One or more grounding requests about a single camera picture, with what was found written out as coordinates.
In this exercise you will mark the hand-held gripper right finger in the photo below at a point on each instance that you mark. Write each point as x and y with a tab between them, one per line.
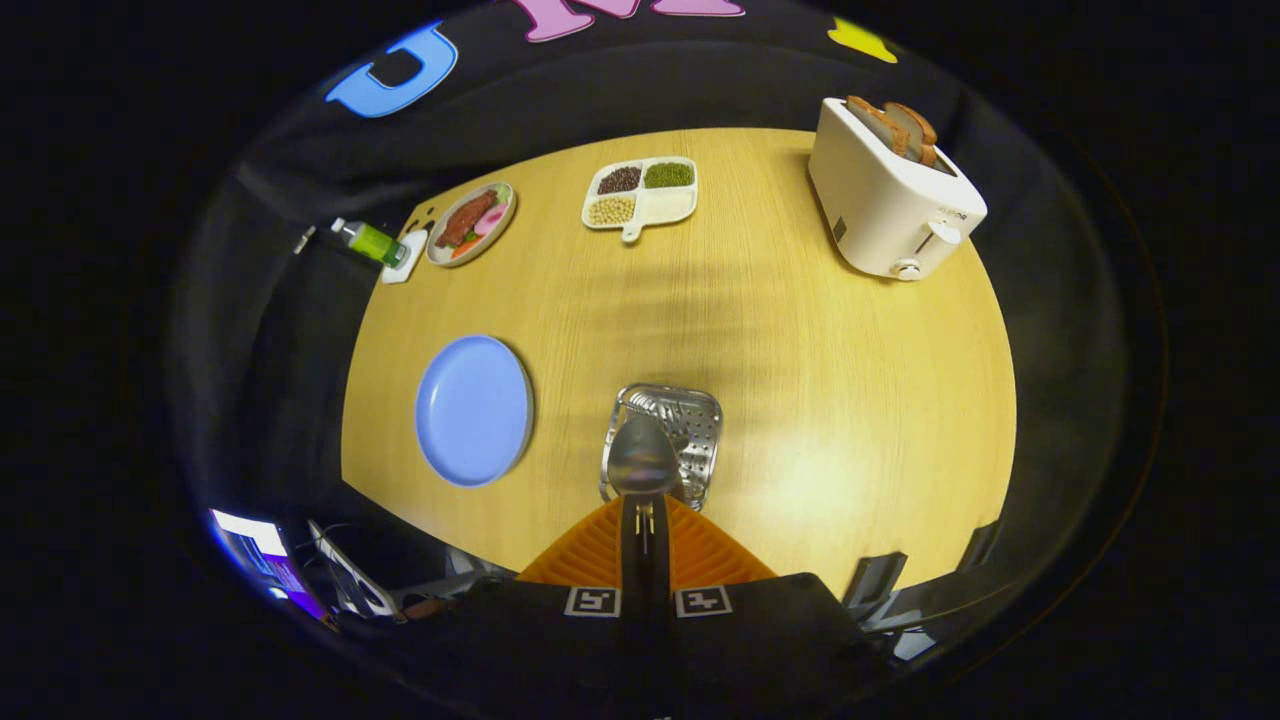
660	560

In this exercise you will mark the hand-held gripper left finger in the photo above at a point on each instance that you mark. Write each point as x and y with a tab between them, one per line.
630	560

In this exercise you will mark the perforated metal basket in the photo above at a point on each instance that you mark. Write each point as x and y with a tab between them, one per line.
695	430

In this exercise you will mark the blue plate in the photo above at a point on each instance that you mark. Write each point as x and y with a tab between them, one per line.
475	410

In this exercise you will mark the white divided bean tray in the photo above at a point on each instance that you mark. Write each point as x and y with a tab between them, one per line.
665	205

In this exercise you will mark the plate of food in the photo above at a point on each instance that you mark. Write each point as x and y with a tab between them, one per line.
470	222

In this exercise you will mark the lit computer screen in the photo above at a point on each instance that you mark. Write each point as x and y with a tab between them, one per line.
250	535

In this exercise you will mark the white square coaster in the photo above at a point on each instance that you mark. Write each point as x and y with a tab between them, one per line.
415	245

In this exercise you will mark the green drink bottle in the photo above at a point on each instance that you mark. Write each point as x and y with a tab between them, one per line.
375	242

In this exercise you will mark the white toaster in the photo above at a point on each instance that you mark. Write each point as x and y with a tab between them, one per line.
880	200

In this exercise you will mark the brown bread slice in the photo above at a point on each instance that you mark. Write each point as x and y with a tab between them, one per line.
875	122
918	130

